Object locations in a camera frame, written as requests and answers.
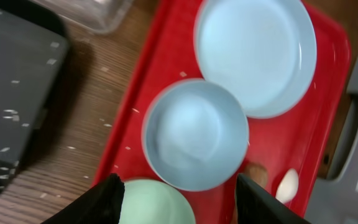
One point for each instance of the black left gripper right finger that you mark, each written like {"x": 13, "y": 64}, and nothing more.
{"x": 276, "y": 212}

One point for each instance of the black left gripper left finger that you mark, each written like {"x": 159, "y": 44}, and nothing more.
{"x": 100, "y": 204}

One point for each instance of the mint green bowl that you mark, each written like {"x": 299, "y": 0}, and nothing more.
{"x": 148, "y": 201}

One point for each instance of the light blue bowl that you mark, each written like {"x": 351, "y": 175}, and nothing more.
{"x": 195, "y": 135}

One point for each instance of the grey dishwasher rack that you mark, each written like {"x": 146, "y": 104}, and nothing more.
{"x": 335, "y": 199}

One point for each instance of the black waste bin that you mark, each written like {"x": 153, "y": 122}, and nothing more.
{"x": 14, "y": 99}

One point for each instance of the brown carrot piece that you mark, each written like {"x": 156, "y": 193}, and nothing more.
{"x": 256, "y": 174}

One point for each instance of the white plastic spoon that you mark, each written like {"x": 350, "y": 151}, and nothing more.
{"x": 288, "y": 187}

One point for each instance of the light blue plate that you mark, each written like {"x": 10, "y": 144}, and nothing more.
{"x": 263, "y": 52}

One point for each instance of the red plastic tray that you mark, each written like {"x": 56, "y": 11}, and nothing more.
{"x": 294, "y": 140}

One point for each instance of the clear plastic bin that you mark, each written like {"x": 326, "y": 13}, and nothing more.
{"x": 98, "y": 16}

